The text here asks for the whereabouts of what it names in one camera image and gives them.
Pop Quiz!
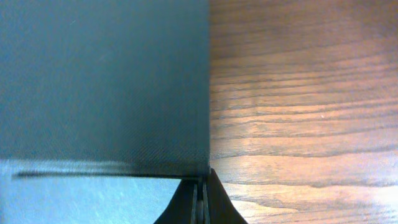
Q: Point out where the black container box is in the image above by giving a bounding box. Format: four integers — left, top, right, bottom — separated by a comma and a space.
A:
1, 0, 210, 178

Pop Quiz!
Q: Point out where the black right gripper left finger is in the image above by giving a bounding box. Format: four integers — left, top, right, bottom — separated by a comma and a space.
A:
154, 180, 197, 224

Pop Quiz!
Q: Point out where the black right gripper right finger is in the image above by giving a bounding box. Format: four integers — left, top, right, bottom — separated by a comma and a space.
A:
205, 168, 248, 224

